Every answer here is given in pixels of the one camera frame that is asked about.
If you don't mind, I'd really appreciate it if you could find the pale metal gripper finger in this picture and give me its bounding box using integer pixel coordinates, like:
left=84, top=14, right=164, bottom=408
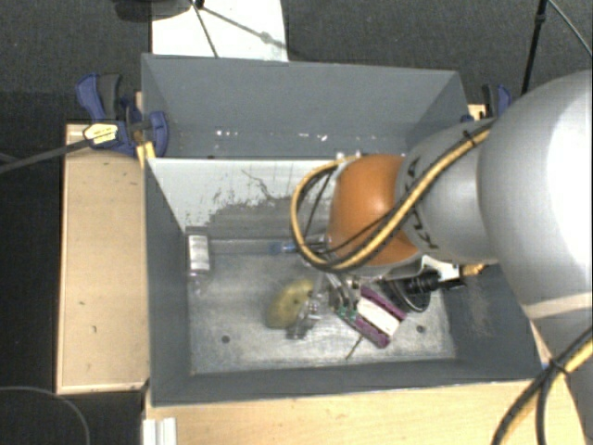
left=285, top=311, right=328, bottom=341
left=298, top=288, right=327, bottom=323

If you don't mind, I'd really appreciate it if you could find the yellow-green sponge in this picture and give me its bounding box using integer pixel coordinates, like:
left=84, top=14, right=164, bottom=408
left=264, top=278, right=317, bottom=330

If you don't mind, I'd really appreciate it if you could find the thin olive stick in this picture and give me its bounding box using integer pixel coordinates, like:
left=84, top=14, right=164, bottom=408
left=345, top=335, right=368, bottom=362

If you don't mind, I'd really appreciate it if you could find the black round disc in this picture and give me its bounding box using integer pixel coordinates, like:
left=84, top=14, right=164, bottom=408
left=384, top=276, right=433, bottom=314

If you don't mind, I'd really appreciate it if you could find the clear plastic bottle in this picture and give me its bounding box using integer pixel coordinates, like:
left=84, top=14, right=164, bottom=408
left=186, top=233, right=213, bottom=294

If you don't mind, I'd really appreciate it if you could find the grey metal bin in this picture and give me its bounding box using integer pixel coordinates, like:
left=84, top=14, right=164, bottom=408
left=140, top=53, right=543, bottom=405

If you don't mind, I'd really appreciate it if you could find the pale wood flat board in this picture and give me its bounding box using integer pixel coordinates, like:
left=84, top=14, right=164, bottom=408
left=55, top=122, right=152, bottom=396

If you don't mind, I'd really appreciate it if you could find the black cylinder on white bracket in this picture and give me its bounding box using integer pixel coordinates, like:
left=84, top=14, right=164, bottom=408
left=402, top=255, right=486, bottom=297

